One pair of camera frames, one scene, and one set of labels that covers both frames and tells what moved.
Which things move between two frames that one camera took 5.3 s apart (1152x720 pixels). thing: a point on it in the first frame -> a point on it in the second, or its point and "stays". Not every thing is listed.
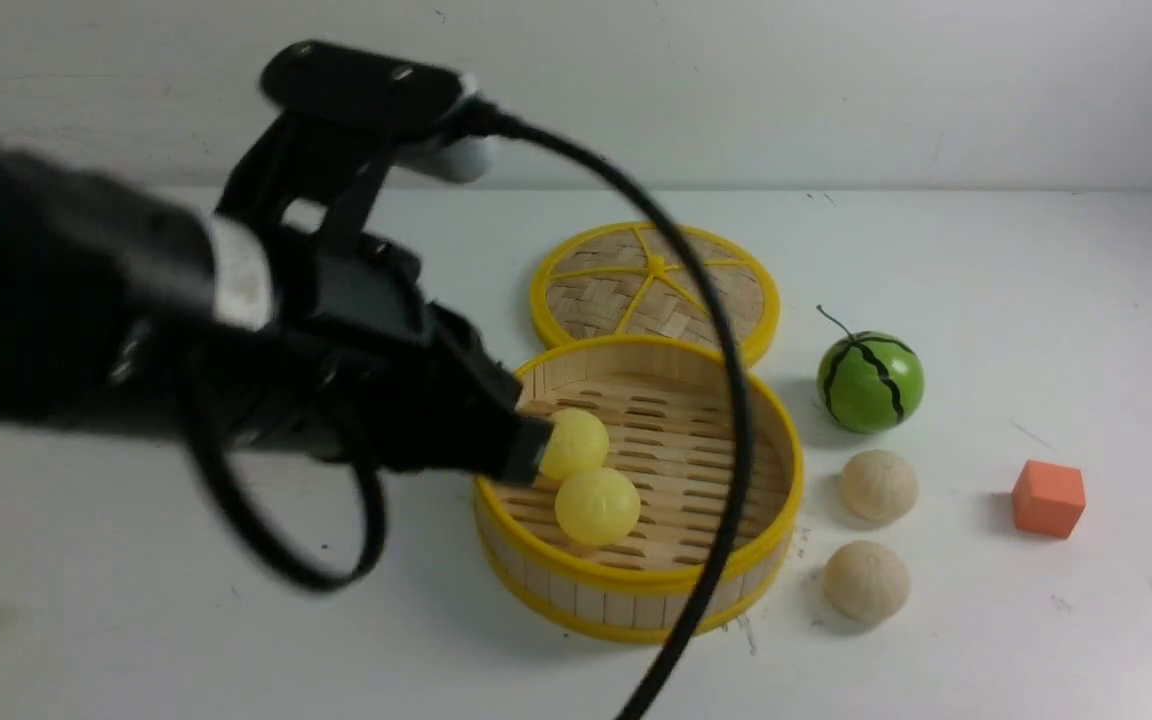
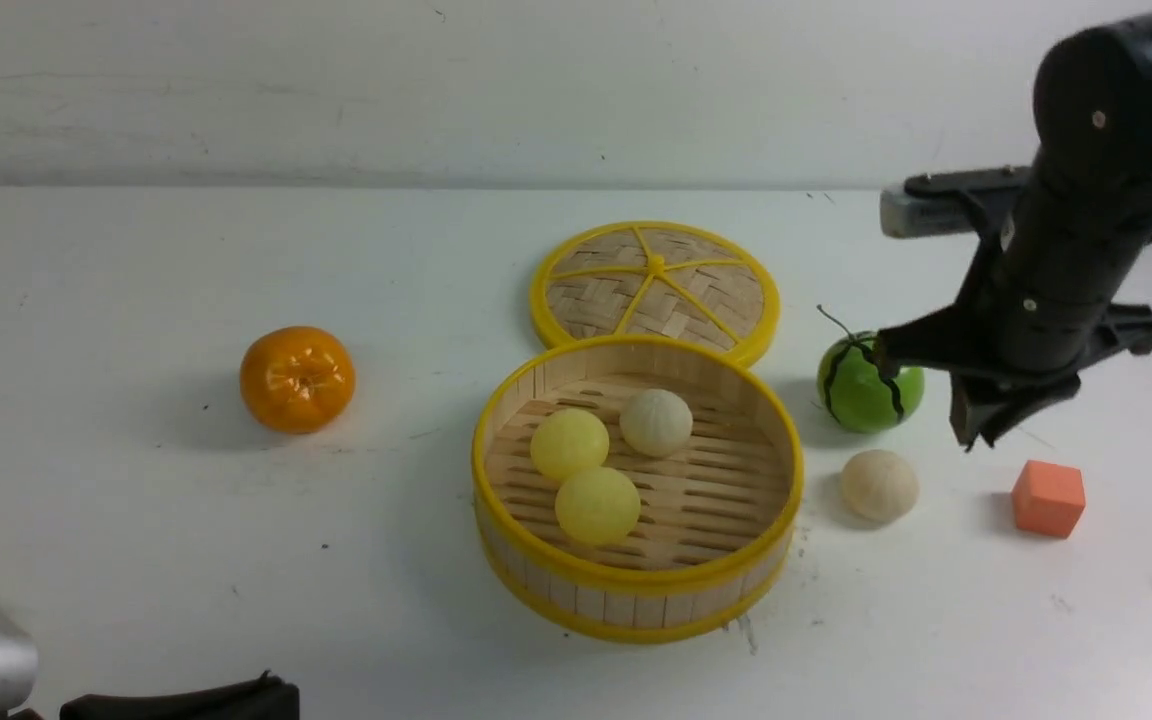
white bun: [879, 485] stays
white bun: [866, 582] -> [656, 422]
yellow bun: [597, 506] stays
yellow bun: [578, 441] stays
